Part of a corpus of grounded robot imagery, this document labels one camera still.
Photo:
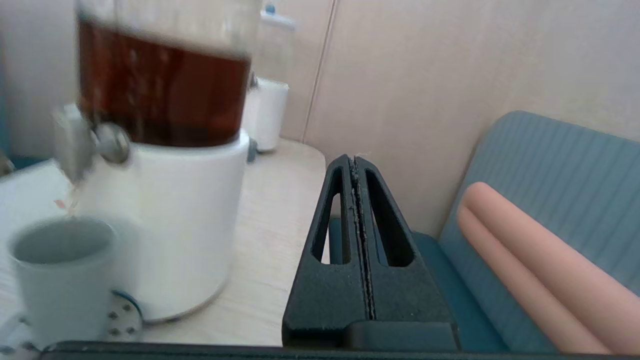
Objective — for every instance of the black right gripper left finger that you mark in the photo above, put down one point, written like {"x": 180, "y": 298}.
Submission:
{"x": 325, "y": 300}

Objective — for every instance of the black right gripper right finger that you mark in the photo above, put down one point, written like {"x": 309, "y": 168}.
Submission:
{"x": 410, "y": 295}

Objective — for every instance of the grey plastic cup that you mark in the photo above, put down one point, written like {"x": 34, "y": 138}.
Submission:
{"x": 60, "y": 295}

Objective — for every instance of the large metal dispenser tap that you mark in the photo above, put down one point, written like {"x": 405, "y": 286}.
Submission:
{"x": 75, "y": 145}

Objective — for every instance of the large dark tea dispenser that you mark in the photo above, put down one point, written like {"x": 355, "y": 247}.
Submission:
{"x": 175, "y": 210}

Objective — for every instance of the teal sofa bench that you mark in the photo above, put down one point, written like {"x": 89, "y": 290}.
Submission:
{"x": 550, "y": 160}

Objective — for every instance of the small clear water dispenser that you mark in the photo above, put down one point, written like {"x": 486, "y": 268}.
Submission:
{"x": 270, "y": 110}

